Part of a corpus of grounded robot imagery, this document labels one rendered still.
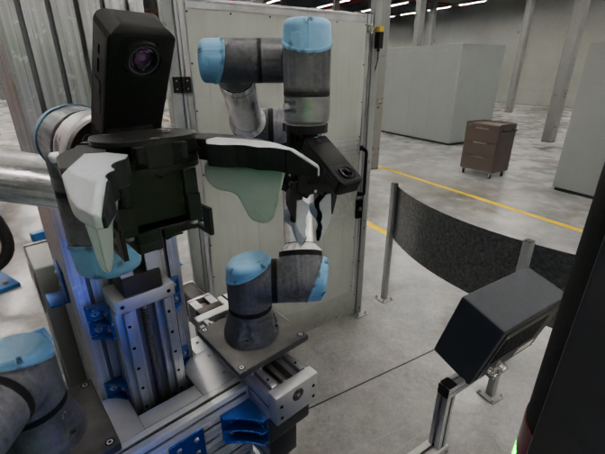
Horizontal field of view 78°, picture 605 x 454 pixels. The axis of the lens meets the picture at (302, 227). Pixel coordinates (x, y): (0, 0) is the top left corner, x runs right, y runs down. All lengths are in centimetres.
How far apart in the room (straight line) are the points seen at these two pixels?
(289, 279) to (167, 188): 69
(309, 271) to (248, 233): 122
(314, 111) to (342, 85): 168
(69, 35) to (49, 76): 8
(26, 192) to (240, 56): 38
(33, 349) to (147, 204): 57
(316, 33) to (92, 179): 47
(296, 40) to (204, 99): 132
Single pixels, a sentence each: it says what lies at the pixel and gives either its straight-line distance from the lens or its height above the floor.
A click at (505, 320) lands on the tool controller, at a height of 123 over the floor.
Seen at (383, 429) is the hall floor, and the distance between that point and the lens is 224.
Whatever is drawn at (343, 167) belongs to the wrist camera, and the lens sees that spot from 59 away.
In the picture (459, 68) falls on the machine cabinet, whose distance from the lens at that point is 988.
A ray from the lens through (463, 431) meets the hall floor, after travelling 235.
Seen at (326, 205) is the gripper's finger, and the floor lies 149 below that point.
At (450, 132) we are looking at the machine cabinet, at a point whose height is 31.
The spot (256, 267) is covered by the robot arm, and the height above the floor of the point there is 127.
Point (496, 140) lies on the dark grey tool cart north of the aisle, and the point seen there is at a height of 65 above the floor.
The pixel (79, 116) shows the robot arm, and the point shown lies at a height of 167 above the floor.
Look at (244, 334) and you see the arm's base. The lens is 103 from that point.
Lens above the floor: 171
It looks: 23 degrees down
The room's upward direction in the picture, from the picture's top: straight up
